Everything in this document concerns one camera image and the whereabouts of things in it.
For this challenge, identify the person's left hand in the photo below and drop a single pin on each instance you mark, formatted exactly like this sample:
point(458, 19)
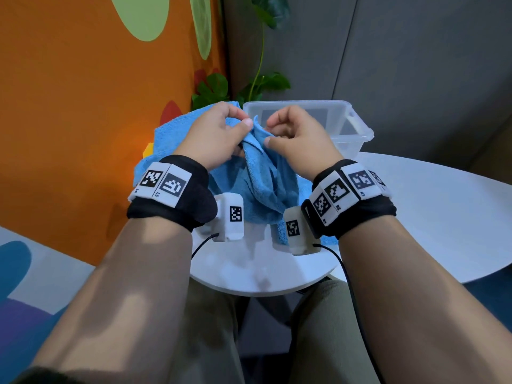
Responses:
point(212, 139)

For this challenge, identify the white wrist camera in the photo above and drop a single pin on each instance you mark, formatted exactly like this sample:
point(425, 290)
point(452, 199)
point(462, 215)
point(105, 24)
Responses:
point(226, 233)
point(300, 245)

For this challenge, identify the person's right hand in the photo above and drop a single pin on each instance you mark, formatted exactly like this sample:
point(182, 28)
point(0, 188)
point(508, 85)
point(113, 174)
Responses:
point(306, 149)

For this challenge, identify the green leafy plant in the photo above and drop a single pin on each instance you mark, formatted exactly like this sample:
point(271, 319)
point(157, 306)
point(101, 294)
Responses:
point(272, 7)

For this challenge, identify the blue towel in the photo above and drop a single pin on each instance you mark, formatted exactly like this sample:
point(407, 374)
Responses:
point(264, 187)
point(172, 135)

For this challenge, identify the person's left forearm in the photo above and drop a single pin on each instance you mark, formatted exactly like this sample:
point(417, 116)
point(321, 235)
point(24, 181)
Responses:
point(120, 307)

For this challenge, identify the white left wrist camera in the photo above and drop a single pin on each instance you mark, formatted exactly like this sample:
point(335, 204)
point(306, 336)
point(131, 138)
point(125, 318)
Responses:
point(226, 233)

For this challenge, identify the black left wristband with markers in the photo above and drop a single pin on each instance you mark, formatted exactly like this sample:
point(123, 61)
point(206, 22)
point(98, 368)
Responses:
point(172, 215)

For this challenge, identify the black wristband with markers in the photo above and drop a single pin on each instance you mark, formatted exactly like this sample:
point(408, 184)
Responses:
point(368, 217)
point(172, 215)

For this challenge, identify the black right wristband with markers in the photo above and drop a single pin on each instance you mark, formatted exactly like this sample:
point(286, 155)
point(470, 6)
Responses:
point(368, 217)

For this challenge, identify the yellow towel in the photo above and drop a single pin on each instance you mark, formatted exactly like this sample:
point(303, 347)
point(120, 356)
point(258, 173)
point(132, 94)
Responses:
point(148, 151)

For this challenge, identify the person's leg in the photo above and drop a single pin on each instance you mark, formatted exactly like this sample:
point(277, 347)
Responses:
point(324, 339)
point(208, 339)

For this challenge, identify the dark green shirt sleeve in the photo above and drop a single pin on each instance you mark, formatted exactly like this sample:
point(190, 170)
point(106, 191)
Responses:
point(44, 375)

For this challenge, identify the clear plastic storage box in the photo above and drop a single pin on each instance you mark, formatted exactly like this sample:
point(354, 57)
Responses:
point(352, 135)

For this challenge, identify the person's left leg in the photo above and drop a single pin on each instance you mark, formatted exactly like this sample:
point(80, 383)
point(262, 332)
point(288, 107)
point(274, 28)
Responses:
point(208, 339)

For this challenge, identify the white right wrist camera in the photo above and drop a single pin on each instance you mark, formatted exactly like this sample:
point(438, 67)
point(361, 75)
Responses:
point(300, 245)

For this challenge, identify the person's right forearm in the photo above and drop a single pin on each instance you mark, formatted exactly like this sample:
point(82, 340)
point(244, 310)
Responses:
point(420, 303)

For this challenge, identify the person's right leg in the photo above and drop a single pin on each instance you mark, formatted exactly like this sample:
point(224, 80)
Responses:
point(324, 339)

